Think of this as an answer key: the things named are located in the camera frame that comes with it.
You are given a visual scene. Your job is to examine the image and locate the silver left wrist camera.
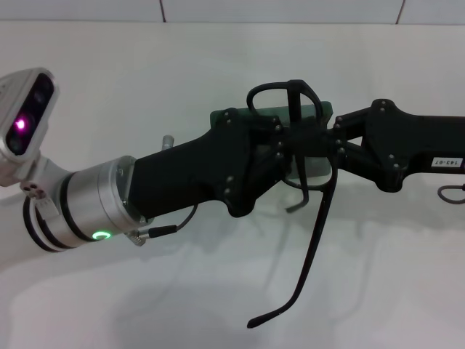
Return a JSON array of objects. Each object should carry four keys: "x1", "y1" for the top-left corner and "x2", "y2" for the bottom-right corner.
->
[{"x1": 0, "y1": 67, "x2": 61, "y2": 163}]

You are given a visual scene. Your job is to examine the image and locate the black glasses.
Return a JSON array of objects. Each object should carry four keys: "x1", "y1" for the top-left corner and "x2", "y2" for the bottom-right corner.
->
[{"x1": 246, "y1": 79, "x2": 341, "y2": 329}]

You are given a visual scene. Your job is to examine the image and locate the grey right gripper cable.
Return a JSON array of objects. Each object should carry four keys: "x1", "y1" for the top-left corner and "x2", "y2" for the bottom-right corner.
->
[{"x1": 437, "y1": 184, "x2": 465, "y2": 204}]

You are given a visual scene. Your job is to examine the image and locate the green glasses case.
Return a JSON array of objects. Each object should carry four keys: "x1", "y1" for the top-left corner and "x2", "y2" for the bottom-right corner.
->
[{"x1": 209, "y1": 100, "x2": 334, "y2": 187}]

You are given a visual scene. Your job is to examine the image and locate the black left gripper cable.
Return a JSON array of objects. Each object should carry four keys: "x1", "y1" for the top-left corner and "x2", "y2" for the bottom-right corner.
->
[{"x1": 126, "y1": 203, "x2": 200, "y2": 247}]

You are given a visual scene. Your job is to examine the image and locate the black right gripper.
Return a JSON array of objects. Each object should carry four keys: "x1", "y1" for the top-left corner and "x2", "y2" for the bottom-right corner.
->
[{"x1": 308, "y1": 98, "x2": 465, "y2": 193}]

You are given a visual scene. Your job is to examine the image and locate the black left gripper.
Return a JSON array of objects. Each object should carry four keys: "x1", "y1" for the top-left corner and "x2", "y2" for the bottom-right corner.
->
[{"x1": 124, "y1": 107, "x2": 310, "y2": 219}]

